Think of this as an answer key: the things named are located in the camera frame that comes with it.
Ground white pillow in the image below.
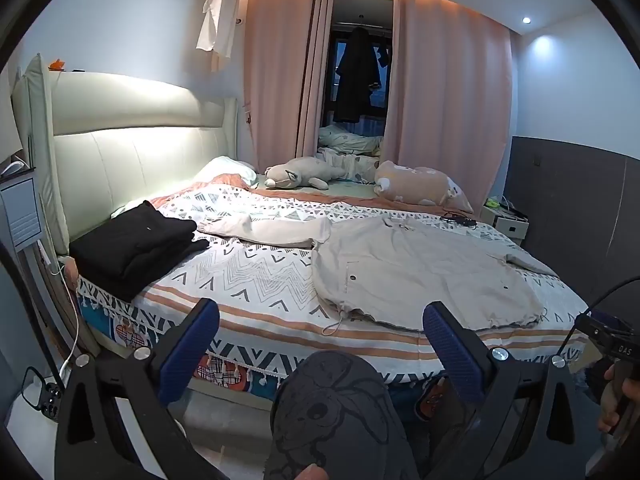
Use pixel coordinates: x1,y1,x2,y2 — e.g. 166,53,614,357
192,156,259,187

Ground dark hanging coat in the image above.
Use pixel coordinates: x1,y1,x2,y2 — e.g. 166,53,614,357
332,25,382,124

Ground person's right hand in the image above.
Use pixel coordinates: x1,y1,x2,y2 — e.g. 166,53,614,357
597,364,640,441

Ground white hanging shirt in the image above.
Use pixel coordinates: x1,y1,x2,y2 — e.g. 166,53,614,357
195,0,237,57

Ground white nightstand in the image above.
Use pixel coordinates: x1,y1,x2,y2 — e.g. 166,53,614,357
481,197,530,247

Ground grey bedside panel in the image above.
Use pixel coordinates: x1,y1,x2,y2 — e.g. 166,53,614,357
0,177,42,254

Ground grey plush toy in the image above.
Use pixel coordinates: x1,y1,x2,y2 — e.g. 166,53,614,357
264,156,347,191

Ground folded black clothes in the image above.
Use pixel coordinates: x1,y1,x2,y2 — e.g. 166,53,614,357
69,200,210,303

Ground pink curtain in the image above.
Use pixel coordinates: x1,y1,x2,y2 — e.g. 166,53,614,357
244,0,332,172
382,0,514,207

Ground cream leather headboard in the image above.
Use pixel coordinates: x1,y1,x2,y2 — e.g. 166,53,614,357
10,52,238,257

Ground colourful printed bed sheet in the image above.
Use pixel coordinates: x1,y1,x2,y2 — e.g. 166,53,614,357
75,274,451,413

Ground black power strip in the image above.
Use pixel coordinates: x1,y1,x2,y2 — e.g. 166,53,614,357
24,367,64,420

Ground black charger cable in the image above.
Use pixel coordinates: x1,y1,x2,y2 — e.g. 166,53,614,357
439,212,479,229

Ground geometric patterned blanket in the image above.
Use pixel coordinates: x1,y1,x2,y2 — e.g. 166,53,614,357
75,174,591,378

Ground person's leg grey printed pants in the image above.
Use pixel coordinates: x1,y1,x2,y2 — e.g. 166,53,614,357
263,351,422,480

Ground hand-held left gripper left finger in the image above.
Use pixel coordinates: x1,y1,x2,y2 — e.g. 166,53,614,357
54,298,223,480

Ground pale bedding pile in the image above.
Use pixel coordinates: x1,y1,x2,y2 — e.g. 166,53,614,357
317,124,385,184

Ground green bed mat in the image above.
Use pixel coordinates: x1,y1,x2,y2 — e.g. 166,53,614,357
252,172,382,202

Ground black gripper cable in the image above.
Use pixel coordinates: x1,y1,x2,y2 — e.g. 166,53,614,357
555,276,640,357

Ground beige jacket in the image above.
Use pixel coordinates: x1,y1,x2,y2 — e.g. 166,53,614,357
197,212,558,335

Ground pink printed pillow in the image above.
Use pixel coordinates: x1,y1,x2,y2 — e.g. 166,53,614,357
373,160,474,214

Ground person's left hand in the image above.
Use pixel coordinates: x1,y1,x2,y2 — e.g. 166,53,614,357
290,462,329,480

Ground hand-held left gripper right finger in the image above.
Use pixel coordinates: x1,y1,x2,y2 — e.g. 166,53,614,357
422,301,616,480

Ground white charging cable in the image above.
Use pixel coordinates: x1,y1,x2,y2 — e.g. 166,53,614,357
37,239,82,378

